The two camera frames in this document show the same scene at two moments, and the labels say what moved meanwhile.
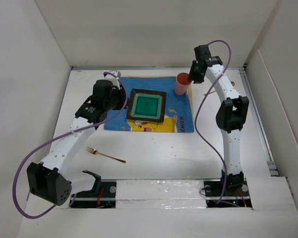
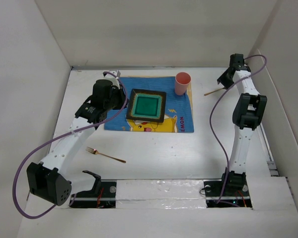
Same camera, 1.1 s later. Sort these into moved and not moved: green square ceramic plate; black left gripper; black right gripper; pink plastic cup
Moved: black right gripper
Not moved: black left gripper; green square ceramic plate; pink plastic cup
